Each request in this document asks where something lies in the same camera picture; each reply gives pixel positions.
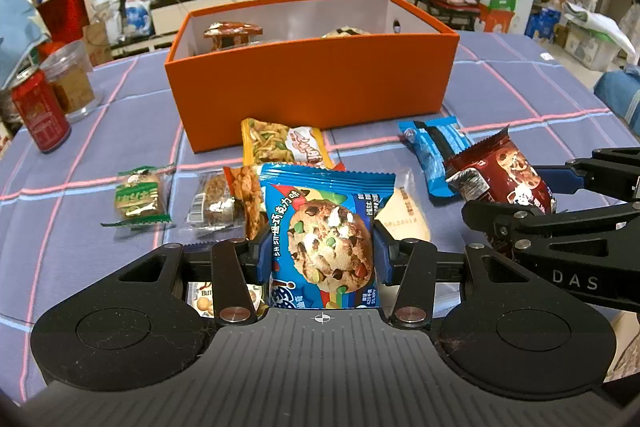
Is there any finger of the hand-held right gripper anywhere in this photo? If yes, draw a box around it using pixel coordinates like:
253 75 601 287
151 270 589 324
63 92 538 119
461 199 640 253
527 148 640 200

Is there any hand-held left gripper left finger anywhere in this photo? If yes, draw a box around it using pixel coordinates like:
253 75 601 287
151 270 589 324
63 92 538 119
117 222 273 327

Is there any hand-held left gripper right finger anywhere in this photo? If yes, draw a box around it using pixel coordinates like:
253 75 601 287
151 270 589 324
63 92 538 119
372 219 538 329

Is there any dark brown chocolate cookie packet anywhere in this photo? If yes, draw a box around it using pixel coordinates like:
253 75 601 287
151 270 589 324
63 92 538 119
443 125 558 255

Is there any orange cardboard box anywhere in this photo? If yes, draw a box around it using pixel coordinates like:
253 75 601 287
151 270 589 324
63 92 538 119
164 0 460 155

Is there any cream white biscuit packet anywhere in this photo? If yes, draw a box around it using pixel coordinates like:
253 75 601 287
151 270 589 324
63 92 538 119
375 172 432 243

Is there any gold blue butter cookie packet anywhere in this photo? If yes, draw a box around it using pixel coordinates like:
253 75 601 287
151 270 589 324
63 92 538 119
187 282 263 319

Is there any clear oat bar packet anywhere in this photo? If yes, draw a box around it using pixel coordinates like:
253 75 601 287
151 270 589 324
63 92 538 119
186 171 247 240

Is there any blue wafer packet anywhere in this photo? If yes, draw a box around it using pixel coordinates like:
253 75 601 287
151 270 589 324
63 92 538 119
398 117 473 198

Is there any blue cushion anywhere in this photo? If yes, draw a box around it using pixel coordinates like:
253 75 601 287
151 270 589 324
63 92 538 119
595 69 640 132

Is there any yellow orange crisps packet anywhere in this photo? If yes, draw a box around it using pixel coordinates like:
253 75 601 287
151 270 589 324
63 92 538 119
241 118 346 172

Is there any green cake packet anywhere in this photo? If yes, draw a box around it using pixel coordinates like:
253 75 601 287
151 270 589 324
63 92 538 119
100 164 177 229

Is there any purple checked tablecloth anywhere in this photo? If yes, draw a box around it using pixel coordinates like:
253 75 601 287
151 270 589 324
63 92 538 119
0 29 640 403

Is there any orange green paper bag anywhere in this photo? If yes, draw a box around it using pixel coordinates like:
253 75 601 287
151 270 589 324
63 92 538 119
485 0 516 34

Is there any brown snack packet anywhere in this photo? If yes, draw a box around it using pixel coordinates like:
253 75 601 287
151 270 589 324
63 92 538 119
203 22 263 52

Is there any clear plastic jar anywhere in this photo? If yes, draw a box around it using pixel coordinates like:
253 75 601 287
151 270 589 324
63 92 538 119
39 39 103 122

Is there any red drink can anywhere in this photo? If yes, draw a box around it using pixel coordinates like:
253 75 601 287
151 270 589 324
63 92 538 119
11 66 72 154

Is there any brown paper bag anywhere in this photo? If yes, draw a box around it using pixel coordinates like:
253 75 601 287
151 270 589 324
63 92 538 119
82 23 113 65

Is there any blue white bag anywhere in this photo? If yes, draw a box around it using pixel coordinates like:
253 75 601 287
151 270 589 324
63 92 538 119
124 0 153 36

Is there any red gift bag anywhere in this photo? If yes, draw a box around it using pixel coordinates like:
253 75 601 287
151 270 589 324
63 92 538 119
37 0 91 42

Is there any blue star cloth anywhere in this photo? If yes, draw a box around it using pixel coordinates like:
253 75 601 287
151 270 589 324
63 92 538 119
0 0 51 82

